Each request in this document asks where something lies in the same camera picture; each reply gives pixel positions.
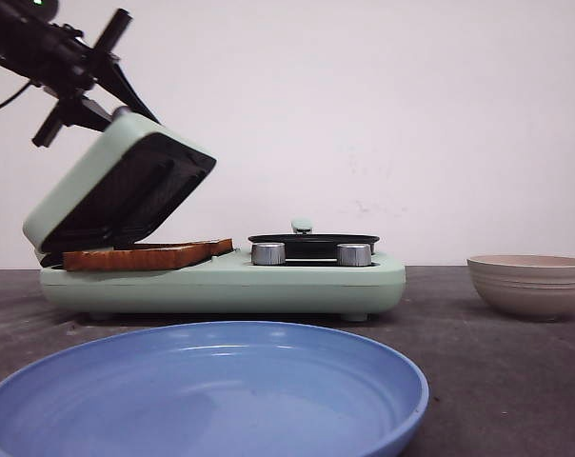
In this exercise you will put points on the right silver control knob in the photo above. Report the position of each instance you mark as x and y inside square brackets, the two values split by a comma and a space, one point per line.
[354, 255]

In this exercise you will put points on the blue round plate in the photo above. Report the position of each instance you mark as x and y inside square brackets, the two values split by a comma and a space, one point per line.
[216, 389]

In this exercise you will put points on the black round frying pan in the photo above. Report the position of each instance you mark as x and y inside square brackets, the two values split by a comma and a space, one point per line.
[302, 243]

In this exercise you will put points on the beige ribbed bowl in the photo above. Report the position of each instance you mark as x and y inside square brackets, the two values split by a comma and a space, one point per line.
[538, 287]

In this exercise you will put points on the left silver control knob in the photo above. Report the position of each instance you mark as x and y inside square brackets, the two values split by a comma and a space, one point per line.
[268, 254]

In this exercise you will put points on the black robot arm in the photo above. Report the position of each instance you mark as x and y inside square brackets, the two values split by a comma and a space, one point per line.
[10, 12]

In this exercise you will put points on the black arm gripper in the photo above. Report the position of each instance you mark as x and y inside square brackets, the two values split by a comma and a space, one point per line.
[55, 58]

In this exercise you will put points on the silver control knob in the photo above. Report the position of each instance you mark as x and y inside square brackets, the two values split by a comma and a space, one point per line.
[268, 254]
[354, 255]

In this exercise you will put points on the mint green sandwich maker lid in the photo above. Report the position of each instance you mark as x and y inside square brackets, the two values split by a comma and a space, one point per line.
[127, 184]

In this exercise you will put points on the white bread slice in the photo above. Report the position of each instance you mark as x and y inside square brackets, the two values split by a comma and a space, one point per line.
[211, 245]
[135, 259]

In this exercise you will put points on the mint green breakfast maker base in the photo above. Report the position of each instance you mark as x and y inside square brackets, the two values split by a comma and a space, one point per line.
[230, 283]

